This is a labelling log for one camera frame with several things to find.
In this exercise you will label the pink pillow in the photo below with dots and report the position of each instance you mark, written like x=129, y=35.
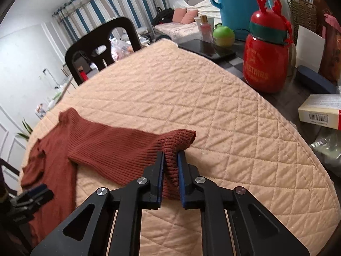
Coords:
x=189, y=16
x=179, y=14

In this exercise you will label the green potted plant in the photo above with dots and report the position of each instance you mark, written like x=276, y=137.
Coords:
x=25, y=130

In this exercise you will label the black backpack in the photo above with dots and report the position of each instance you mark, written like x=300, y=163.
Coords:
x=163, y=16

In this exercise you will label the white card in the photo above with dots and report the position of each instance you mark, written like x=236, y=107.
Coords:
x=310, y=48

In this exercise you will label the peach quilted blanket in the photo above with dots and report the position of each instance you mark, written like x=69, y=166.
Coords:
x=186, y=98

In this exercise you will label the red antler bottle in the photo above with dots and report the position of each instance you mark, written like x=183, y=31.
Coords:
x=266, y=58

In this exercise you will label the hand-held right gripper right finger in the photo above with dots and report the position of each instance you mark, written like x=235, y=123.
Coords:
x=182, y=178

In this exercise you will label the floral sofa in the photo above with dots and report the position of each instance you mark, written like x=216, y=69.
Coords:
x=175, y=29

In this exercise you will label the clear plastic bag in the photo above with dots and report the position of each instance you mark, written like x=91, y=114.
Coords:
x=326, y=152

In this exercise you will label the low white cabinet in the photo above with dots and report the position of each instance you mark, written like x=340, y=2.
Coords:
x=64, y=90

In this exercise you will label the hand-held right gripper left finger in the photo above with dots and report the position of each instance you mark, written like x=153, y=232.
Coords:
x=160, y=176

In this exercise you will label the wicker basket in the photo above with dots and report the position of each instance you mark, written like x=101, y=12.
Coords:
x=303, y=16

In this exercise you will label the green round container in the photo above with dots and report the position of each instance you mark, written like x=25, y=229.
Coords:
x=223, y=36

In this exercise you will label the blue striped curtain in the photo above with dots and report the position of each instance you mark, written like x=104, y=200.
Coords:
x=93, y=10

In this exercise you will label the black tablet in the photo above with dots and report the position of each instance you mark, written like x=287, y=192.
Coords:
x=207, y=49

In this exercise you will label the black wooden chair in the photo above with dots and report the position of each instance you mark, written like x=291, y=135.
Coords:
x=80, y=50

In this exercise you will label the white plastic bag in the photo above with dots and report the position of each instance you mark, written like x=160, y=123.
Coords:
x=120, y=46

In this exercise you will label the white throw blanket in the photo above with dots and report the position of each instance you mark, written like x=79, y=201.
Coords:
x=202, y=4

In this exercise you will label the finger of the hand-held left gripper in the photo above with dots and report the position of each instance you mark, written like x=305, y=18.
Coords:
x=36, y=190
x=40, y=202

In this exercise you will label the pink perfume bottle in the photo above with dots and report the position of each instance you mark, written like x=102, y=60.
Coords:
x=206, y=29

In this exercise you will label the white and red box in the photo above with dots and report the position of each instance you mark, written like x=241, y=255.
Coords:
x=319, y=109

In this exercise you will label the brown gift bag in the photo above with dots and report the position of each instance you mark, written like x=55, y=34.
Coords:
x=331, y=48

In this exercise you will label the dark blue glasses case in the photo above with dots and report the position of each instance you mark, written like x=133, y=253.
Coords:
x=317, y=80

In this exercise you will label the rust brown knit sweater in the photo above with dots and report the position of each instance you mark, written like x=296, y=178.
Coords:
x=106, y=144

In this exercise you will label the large blue plastic jug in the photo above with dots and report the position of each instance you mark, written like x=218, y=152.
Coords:
x=234, y=5

